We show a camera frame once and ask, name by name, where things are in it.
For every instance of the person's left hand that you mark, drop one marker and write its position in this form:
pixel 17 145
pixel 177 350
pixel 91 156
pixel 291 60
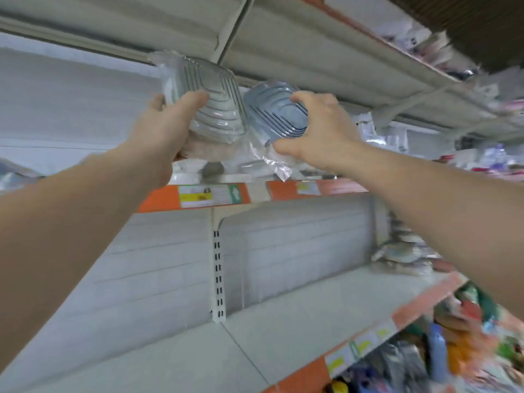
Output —
pixel 164 139

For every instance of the person's right hand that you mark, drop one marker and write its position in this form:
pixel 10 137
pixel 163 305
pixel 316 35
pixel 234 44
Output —
pixel 327 139

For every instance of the grey soap dish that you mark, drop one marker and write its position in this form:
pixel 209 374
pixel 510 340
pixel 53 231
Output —
pixel 213 102

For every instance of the soap dishes shelf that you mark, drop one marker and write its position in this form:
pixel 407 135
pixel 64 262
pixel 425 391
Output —
pixel 233 167

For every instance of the pile of soap dishes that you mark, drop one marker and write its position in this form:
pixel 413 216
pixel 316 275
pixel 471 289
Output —
pixel 405 251

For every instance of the orange metal store shelving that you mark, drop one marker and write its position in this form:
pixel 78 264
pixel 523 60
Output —
pixel 311 315

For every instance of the person's right forearm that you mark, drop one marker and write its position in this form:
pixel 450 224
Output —
pixel 458 217

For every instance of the person's left forearm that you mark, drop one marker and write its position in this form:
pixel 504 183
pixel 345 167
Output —
pixel 57 225

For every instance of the yellow shelf price label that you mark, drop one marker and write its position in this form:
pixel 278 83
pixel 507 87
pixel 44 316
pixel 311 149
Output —
pixel 340 362
pixel 385 330
pixel 364 345

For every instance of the white label green arrow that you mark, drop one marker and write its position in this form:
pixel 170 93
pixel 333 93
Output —
pixel 209 195

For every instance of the row of packaged goods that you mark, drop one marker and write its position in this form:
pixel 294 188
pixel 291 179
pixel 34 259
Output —
pixel 434 41

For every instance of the clear bottle blue cap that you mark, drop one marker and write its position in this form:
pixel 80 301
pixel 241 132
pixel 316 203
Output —
pixel 494 154

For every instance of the blue plastic bottle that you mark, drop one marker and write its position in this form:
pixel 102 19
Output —
pixel 438 352

